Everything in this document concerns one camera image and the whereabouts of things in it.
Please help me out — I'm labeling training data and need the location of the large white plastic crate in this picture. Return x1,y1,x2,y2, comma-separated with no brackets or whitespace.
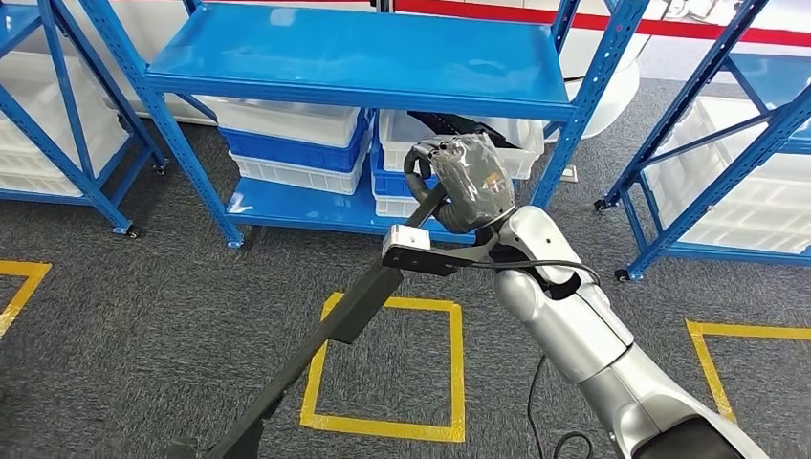
641,95,811,256
0,49,131,199

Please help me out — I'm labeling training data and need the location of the red barrier belt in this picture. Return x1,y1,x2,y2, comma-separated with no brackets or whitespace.
392,0,811,49

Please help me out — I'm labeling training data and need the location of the black right camera bracket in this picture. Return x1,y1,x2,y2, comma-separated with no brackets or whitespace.
381,228,502,278

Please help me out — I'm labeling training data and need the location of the blue metal shelf rack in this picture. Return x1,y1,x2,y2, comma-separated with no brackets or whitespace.
594,0,811,283
0,0,169,240
77,0,650,251

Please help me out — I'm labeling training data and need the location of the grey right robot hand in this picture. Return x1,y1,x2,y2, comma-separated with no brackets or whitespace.
403,131,517,234

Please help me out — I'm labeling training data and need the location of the blue plastic crate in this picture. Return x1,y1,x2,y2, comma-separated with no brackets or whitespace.
218,108,376,174
369,136,445,200

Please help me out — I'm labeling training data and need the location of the black part in crate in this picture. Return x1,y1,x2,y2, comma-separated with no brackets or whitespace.
406,110,528,151

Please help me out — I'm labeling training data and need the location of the yellow floor tape square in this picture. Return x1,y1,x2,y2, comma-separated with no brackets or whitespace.
298,291,467,445

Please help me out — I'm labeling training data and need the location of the long black plastic part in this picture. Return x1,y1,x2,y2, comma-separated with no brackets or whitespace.
163,184,452,459

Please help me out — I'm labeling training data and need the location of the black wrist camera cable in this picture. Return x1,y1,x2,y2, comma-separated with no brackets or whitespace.
471,258,602,286

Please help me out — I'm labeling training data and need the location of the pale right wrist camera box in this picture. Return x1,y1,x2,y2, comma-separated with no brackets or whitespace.
389,225,433,251

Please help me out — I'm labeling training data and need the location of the black loose cable loop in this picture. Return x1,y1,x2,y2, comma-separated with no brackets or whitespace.
527,354,597,459

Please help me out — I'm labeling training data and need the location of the white car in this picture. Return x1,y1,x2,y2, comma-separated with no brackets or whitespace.
0,0,643,142

